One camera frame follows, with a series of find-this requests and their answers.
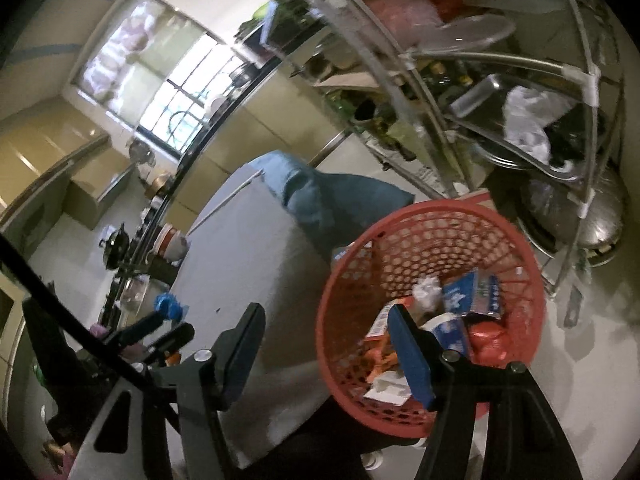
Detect black wok with lid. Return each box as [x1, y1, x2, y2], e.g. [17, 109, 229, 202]
[99, 224, 135, 267]

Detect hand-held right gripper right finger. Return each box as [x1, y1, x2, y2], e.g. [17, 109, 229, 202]
[387, 304, 583, 480]

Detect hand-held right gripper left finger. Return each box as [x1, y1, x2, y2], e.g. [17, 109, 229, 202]
[67, 302, 267, 480]

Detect red plastic basket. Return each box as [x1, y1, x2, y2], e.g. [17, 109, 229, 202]
[315, 199, 547, 427]

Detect large red plastic bag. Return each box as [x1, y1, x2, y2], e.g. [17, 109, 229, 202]
[359, 0, 467, 47]

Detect orange white cardboard box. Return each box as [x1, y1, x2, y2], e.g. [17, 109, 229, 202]
[366, 297, 417, 342]

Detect round metal lid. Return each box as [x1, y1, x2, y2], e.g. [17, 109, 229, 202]
[414, 14, 517, 55]

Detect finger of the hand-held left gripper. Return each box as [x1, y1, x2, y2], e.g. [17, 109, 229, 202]
[142, 322, 196, 363]
[105, 310, 167, 347]

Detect red-banded white bowl stack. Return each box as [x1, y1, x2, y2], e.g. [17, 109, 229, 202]
[151, 223, 191, 262]

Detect dark green cup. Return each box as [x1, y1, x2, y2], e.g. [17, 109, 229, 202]
[144, 254, 177, 283]

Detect black cable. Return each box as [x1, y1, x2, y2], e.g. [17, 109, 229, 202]
[0, 234, 182, 428]

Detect yellow kitchen cabinets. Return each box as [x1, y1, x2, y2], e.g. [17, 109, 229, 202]
[162, 57, 353, 228]

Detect yellow wall cabinets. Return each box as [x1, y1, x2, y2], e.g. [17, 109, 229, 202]
[0, 97, 112, 228]

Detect white blue tissue packet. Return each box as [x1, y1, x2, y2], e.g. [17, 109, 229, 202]
[442, 267, 504, 319]

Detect blue tablecloth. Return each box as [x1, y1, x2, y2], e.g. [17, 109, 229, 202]
[247, 150, 417, 264]

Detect barred window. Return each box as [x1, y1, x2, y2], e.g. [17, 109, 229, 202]
[134, 35, 253, 155]

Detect white plastic bag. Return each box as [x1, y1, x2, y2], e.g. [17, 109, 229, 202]
[501, 85, 575, 162]

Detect large steel pot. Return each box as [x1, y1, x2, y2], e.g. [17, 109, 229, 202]
[519, 169, 629, 267]

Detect white blue paper cup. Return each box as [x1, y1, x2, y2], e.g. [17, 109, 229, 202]
[421, 312, 474, 357]

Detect metal tray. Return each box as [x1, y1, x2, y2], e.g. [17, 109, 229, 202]
[446, 72, 602, 182]

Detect white paper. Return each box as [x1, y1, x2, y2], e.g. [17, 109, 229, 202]
[410, 275, 444, 312]

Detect orange wrapper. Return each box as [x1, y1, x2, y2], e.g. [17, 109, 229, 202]
[364, 336, 402, 387]

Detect metal storage rack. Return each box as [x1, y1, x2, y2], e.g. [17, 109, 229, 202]
[269, 0, 632, 313]

